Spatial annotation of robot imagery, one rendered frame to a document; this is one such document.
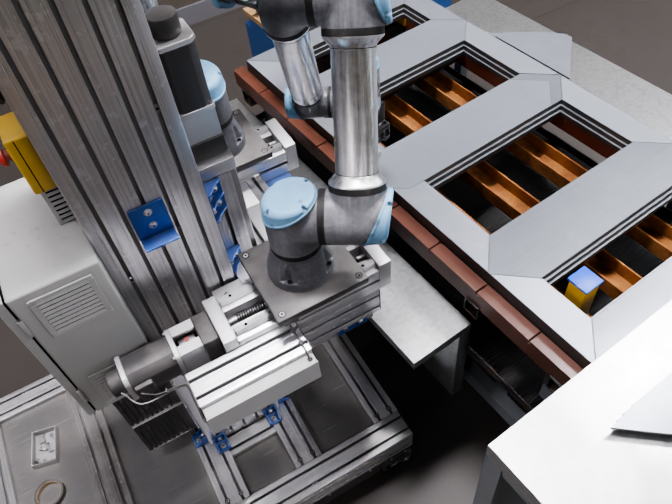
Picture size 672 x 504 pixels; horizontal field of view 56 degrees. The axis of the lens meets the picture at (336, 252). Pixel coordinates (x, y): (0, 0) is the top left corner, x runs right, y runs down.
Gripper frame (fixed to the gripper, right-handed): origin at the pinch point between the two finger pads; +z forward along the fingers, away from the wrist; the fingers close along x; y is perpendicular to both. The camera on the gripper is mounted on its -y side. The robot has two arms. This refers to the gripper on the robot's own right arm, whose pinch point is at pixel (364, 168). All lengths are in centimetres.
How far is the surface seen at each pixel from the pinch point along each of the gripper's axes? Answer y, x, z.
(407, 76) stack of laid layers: 48, 26, 8
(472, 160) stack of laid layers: 29.2, -16.3, 8.1
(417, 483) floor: -32, -48, 92
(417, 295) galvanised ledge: -10.4, -28.8, 23.8
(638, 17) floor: 265, 33, 91
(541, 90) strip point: 67, -15, 5
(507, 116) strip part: 49, -14, 5
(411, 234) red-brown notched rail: -3.5, -20.5, 9.8
